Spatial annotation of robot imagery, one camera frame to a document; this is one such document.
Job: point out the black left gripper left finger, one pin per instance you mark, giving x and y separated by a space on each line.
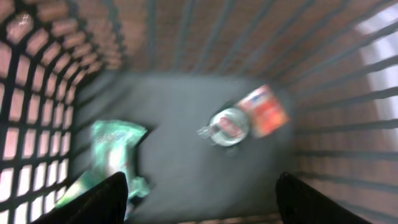
106 203

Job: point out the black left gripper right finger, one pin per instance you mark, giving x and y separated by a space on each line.
300 203

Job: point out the green wet wipes pack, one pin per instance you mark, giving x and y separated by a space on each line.
113 149

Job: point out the orange small carton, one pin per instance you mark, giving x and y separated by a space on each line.
265 111

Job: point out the black round-label packet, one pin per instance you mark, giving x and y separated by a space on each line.
226 128

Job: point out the grey plastic basket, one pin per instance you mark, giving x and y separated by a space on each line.
172 65

